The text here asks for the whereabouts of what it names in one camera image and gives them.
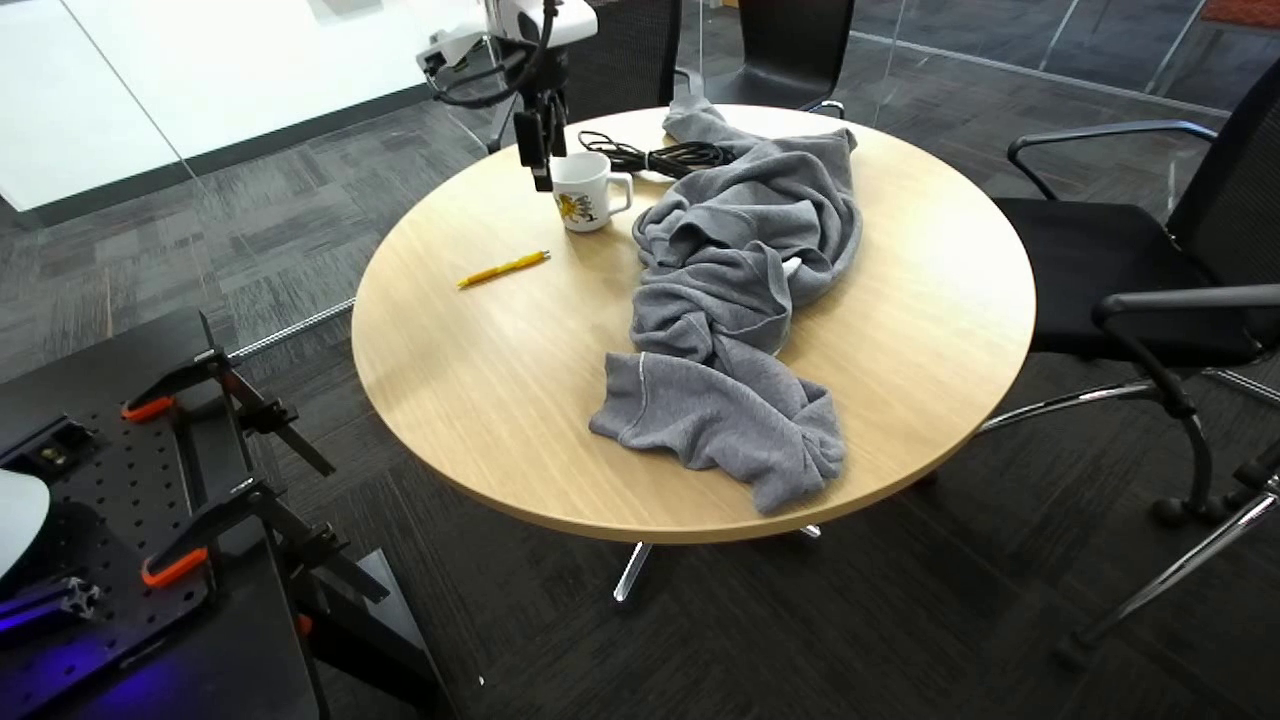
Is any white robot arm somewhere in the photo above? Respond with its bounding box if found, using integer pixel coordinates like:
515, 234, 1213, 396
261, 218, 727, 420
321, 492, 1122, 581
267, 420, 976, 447
415, 0, 596, 193

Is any black perforated mounting board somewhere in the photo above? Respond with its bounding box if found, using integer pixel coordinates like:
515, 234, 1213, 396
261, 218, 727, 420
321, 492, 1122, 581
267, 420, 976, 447
0, 313, 323, 720

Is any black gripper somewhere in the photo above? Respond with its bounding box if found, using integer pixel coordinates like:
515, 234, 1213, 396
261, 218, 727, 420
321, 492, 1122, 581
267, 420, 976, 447
512, 87, 563, 193

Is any white cup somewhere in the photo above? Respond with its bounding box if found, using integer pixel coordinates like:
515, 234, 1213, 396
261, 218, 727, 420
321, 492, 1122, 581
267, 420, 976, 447
553, 152, 631, 230

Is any yellow pen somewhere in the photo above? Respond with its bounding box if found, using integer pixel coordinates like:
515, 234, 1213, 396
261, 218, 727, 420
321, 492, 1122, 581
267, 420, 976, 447
457, 249, 550, 290

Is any black office chair right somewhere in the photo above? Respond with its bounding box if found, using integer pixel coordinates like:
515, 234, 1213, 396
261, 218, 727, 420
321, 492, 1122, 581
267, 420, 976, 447
993, 61, 1280, 664

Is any orange handled clamp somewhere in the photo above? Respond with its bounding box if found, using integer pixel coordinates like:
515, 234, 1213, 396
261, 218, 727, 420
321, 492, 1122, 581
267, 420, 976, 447
120, 339, 336, 475
139, 481, 390, 598

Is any white round device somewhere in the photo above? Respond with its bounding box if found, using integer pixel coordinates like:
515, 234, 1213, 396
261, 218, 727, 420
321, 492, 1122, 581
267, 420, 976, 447
0, 469, 53, 574

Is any grey towel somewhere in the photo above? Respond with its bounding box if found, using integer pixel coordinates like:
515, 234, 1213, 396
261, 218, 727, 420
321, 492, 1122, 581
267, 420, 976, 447
587, 72, 860, 517

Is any black chair back centre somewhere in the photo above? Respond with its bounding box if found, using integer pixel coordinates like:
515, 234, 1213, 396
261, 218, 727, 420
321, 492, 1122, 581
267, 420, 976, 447
709, 0, 857, 110

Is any orange handled clamp upper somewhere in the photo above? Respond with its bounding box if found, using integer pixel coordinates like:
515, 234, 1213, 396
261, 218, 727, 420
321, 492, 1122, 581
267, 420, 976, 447
120, 339, 336, 475

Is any black cable bundle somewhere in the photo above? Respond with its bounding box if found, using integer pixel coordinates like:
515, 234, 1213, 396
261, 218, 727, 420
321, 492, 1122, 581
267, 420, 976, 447
572, 124, 740, 183

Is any black chair back left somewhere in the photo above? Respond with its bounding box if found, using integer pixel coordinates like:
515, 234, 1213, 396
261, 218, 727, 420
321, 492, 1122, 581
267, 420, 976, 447
569, 0, 679, 118

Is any orange handled clamp lower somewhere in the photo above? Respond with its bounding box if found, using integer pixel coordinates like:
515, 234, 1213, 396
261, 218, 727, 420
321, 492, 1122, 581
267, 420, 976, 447
139, 481, 390, 598

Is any round wooden table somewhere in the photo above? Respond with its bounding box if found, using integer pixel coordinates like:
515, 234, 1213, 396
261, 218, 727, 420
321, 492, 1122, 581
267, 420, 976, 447
352, 127, 1035, 542

